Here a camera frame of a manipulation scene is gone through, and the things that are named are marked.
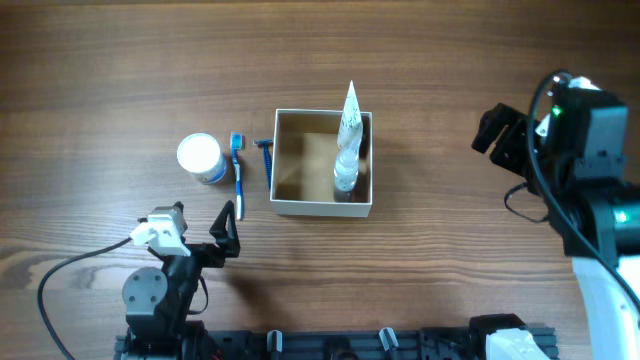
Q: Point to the clear bottle with cap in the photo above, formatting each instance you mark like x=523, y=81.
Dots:
x=346, y=171

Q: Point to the blue disposable razor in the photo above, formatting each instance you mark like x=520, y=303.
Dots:
x=264, y=145

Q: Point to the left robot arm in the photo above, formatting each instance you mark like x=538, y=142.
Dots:
x=158, y=300

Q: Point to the blue white toothbrush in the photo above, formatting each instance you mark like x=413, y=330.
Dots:
x=237, y=144

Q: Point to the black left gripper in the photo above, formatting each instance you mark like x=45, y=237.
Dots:
x=214, y=256

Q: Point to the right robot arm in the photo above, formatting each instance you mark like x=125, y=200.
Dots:
x=568, y=148

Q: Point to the white bamboo print tube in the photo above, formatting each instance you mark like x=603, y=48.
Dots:
x=351, y=125

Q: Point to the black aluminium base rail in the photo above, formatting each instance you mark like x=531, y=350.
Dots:
x=426, y=344

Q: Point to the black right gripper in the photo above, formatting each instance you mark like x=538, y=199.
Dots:
x=515, y=133

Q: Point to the white cardboard box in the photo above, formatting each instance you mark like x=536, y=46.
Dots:
x=304, y=153

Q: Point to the cotton swab tub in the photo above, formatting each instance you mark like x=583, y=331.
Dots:
x=202, y=157

